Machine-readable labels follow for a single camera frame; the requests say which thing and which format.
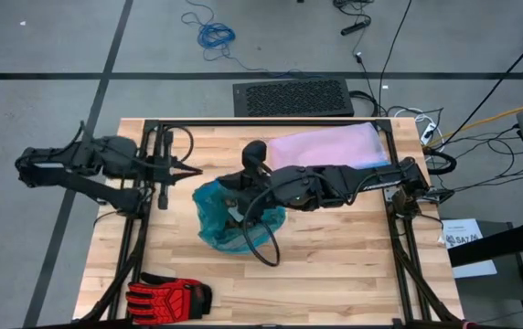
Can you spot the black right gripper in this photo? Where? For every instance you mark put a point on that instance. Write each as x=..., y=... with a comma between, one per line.
x=261, y=185

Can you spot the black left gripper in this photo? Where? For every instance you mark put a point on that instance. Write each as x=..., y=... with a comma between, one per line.
x=151, y=170

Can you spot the white paper scrap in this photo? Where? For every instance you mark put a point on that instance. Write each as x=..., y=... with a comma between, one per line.
x=236, y=215

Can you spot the teal plastic trash bag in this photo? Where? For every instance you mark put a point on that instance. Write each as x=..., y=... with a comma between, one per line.
x=211, y=219

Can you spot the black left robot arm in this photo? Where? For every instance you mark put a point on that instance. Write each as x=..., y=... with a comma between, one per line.
x=106, y=157

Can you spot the black perforated computer case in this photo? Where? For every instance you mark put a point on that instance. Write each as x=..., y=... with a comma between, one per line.
x=293, y=97

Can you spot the red black work glove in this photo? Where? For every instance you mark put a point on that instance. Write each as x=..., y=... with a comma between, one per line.
x=165, y=299

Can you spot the black power strip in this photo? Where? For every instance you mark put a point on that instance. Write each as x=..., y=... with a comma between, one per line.
x=355, y=27

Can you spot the white printed paper sheet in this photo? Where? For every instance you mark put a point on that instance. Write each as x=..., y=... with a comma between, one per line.
x=465, y=230

